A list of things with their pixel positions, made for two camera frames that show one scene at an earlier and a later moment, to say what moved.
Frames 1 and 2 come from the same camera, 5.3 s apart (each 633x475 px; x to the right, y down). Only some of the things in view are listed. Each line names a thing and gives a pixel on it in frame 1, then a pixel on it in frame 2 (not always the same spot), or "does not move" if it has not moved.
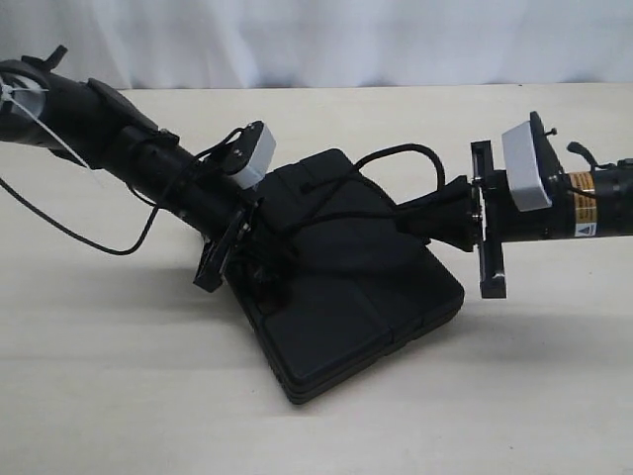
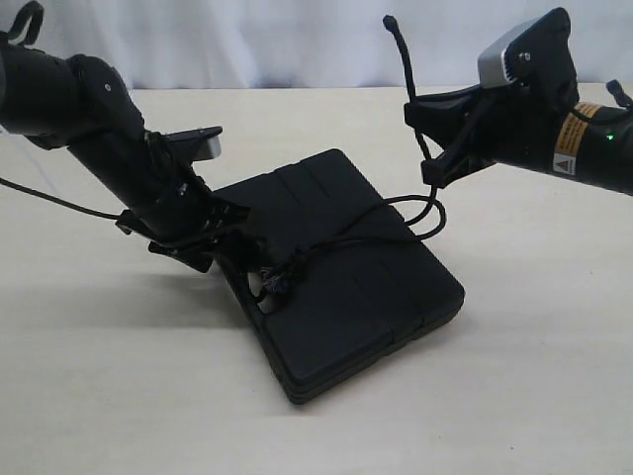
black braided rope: [356, 170] → [393, 221]
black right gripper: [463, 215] → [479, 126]
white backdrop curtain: [271, 44] does not move
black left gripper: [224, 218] → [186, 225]
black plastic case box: [338, 275] does not move
